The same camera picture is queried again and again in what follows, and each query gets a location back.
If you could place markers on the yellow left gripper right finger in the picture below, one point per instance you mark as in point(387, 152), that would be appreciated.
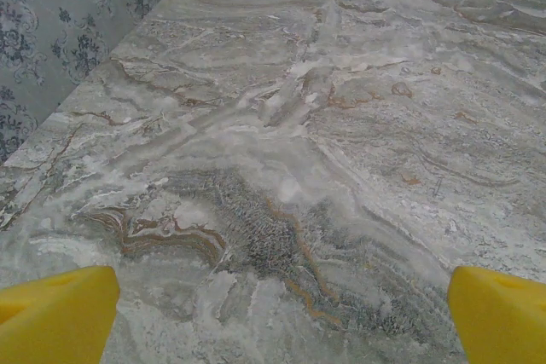
point(503, 321)

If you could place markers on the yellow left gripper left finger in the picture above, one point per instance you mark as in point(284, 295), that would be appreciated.
point(51, 317)

